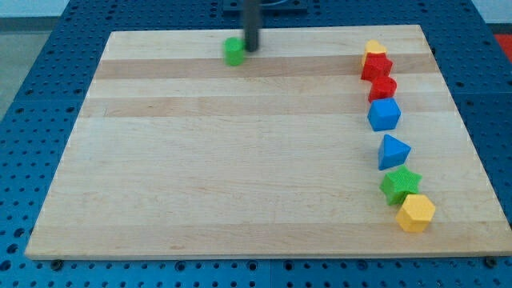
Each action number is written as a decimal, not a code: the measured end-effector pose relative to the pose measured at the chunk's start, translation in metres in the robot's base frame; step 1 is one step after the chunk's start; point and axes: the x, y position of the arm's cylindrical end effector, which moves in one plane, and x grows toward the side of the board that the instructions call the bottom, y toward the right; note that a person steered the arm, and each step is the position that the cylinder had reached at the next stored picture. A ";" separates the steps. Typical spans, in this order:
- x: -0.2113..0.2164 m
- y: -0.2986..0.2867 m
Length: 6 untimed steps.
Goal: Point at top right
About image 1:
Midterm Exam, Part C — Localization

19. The blue cube block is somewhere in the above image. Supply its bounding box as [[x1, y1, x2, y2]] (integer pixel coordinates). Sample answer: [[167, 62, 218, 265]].
[[367, 98, 402, 131]]

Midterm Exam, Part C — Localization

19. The black cylindrical pointer rod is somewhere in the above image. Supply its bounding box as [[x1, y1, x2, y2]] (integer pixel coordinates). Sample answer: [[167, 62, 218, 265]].
[[242, 0, 261, 52]]

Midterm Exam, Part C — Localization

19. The red cylinder block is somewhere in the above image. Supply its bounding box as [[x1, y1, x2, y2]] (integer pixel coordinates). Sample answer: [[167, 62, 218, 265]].
[[368, 76, 398, 102]]

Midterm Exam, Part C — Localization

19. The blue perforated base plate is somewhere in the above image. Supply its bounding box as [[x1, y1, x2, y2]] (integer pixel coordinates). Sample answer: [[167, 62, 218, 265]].
[[1, 0, 511, 287]]

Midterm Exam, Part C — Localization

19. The light wooden board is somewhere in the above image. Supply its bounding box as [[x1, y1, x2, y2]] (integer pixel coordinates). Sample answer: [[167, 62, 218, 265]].
[[25, 25, 511, 260]]

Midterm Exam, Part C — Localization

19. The yellow heart block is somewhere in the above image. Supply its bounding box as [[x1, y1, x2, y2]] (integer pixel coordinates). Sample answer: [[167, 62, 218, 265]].
[[361, 39, 387, 66]]

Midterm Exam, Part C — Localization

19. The blue triangle block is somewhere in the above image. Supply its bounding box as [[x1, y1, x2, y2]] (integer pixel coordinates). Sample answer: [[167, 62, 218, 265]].
[[378, 134, 411, 170]]

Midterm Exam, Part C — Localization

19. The red star block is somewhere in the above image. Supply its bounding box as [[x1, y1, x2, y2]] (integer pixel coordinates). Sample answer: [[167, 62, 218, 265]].
[[361, 53, 394, 82]]

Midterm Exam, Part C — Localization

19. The green star block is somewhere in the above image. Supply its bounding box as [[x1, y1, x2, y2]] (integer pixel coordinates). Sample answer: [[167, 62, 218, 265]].
[[379, 165, 422, 206]]

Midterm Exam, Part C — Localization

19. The yellow hexagon block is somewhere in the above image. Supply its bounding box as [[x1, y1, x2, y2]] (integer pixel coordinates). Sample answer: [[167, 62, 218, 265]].
[[395, 194, 436, 233]]

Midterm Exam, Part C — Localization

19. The green cylinder block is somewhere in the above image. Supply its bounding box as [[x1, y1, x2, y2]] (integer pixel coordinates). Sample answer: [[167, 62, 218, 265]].
[[223, 37, 245, 66]]

